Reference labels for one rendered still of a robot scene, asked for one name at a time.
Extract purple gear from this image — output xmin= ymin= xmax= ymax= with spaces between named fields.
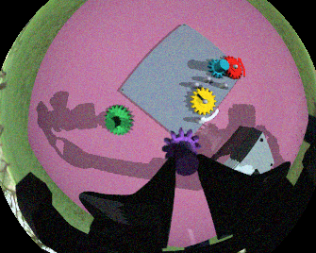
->
xmin=161 ymin=127 xmax=201 ymax=177

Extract teal gear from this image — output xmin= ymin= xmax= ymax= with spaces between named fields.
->
xmin=208 ymin=59 xmax=230 ymax=79

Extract red gear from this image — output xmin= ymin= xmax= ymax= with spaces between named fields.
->
xmin=224 ymin=57 xmax=242 ymax=79

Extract yellow gear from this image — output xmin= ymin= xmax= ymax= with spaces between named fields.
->
xmin=191 ymin=86 xmax=216 ymax=115

